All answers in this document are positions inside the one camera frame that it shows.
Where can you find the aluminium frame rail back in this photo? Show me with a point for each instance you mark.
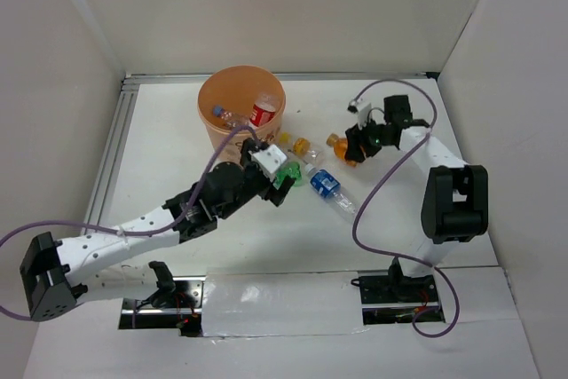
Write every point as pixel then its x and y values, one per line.
pixel 292 76

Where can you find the aluminium frame rail left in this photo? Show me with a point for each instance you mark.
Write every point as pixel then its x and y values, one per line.
pixel 103 191

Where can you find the green plastic soda bottle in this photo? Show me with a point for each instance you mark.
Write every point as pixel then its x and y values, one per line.
pixel 292 169

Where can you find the clear bottle red label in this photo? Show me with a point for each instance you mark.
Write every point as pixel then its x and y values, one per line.
pixel 264 109

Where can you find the orange juice bottle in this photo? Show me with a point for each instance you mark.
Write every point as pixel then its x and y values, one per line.
pixel 339 146

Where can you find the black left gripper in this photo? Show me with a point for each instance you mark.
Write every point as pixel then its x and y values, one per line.
pixel 248 162

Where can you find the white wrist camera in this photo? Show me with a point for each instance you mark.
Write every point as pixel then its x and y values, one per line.
pixel 362 109
pixel 270 160

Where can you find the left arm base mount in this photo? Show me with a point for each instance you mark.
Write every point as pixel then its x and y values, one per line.
pixel 175 302

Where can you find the clear bottle yellow cap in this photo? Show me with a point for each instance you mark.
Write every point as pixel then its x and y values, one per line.
pixel 301 147

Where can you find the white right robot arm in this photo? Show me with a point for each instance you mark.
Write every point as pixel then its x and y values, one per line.
pixel 455 199

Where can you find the orange capybara plastic bin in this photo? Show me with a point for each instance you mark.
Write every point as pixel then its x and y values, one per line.
pixel 236 89

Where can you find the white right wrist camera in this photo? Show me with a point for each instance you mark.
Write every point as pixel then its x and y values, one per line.
pixel 362 109

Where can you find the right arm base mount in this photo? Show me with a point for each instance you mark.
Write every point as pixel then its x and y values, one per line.
pixel 392 298

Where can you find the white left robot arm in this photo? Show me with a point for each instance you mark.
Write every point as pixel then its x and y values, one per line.
pixel 58 275

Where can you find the clear bottle blue label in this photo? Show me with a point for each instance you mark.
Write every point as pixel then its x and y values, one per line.
pixel 331 191

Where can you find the clear bottle blue cap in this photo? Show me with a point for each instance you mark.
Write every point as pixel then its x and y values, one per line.
pixel 230 119

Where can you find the aluminium frame rail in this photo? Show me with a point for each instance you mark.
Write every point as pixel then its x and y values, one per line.
pixel 103 191
pixel 292 76

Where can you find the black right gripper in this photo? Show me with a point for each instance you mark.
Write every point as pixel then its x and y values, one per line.
pixel 354 136

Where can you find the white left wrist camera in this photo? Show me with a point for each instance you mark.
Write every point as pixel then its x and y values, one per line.
pixel 270 160

